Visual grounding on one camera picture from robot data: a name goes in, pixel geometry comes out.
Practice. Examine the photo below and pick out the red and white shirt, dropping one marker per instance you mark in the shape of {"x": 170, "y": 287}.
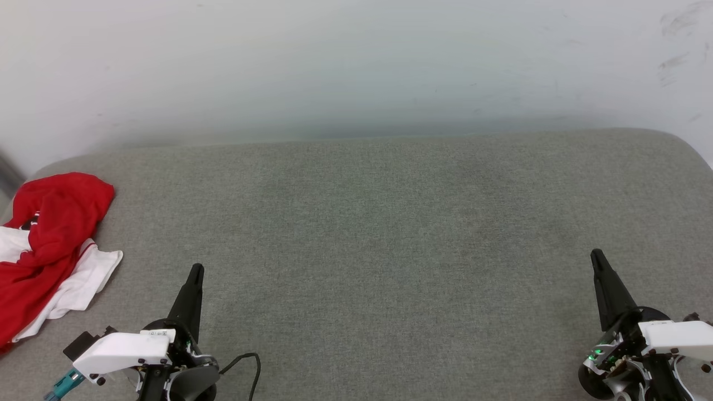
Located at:
{"x": 50, "y": 223}

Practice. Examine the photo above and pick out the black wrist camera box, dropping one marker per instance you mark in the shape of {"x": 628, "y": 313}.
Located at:
{"x": 83, "y": 344}
{"x": 692, "y": 317}

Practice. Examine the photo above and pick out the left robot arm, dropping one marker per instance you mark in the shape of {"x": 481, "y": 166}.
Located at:
{"x": 195, "y": 384}

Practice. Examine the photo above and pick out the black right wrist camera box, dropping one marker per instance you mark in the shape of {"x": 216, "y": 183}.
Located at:
{"x": 692, "y": 317}

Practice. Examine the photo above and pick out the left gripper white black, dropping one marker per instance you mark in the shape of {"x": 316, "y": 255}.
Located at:
{"x": 122, "y": 351}

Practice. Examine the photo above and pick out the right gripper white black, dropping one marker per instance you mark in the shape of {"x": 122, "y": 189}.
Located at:
{"x": 674, "y": 340}

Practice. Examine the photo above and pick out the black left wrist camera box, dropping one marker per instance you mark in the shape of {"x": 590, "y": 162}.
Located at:
{"x": 83, "y": 344}

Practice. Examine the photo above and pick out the dark grey baseboard strip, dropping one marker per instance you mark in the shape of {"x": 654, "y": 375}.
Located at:
{"x": 8, "y": 172}

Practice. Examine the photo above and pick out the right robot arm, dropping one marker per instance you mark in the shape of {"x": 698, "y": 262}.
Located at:
{"x": 663, "y": 384}

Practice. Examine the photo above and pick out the teal left camera connector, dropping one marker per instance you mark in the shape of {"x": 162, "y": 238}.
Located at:
{"x": 66, "y": 384}

